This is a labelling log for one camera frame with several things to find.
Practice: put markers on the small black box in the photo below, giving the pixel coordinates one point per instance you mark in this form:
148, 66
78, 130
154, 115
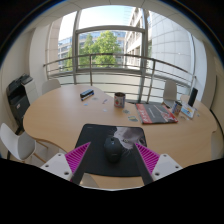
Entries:
86, 94

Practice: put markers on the black cat-print mouse pad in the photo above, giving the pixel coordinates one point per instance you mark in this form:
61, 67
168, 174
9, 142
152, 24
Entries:
96, 136

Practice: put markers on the small flat sticker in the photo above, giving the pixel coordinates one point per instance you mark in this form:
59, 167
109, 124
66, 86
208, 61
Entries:
126, 111
133, 119

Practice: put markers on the green tree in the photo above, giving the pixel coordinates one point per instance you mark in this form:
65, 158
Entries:
106, 46

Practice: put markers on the black office printer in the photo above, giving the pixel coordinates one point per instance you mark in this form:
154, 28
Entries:
18, 100

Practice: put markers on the printed white can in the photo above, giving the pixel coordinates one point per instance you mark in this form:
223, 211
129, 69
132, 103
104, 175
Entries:
119, 100

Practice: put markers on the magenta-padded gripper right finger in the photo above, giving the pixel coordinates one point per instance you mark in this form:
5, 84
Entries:
165, 166

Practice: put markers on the metal balcony railing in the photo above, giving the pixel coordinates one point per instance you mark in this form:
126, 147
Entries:
90, 68

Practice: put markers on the black computer mouse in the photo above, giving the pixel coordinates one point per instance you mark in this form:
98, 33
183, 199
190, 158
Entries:
112, 150

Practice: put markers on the red and grey magazine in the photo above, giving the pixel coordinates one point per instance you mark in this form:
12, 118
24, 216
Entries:
155, 114

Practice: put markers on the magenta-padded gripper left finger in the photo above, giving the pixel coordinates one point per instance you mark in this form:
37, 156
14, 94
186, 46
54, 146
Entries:
58, 165

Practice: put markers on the tall black speaker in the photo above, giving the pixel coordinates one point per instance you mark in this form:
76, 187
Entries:
192, 96

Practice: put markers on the white chair with wooden legs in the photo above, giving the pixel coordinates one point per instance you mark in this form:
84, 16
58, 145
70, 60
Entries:
16, 143

